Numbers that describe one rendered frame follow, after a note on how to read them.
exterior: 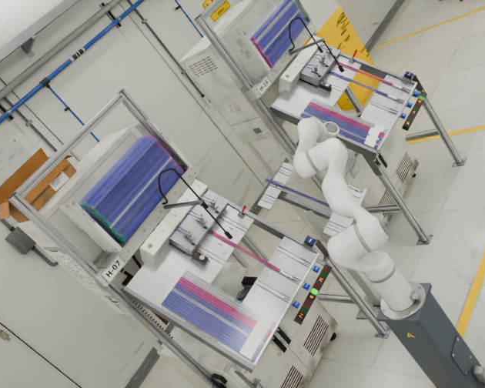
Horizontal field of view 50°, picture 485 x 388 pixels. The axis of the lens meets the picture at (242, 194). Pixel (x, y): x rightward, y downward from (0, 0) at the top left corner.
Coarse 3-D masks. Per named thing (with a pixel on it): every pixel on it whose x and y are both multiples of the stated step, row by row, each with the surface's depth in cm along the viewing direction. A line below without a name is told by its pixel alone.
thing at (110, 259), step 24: (96, 120) 252; (72, 144) 244; (168, 144) 273; (48, 168) 235; (24, 192) 227; (168, 192) 266; (72, 216) 244; (96, 240) 251; (96, 264) 252; (120, 264) 249; (384, 336) 296
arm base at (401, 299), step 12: (396, 276) 200; (384, 288) 201; (396, 288) 201; (408, 288) 204; (420, 288) 209; (384, 300) 208; (396, 300) 204; (408, 300) 204; (420, 300) 205; (384, 312) 211; (396, 312) 208; (408, 312) 204
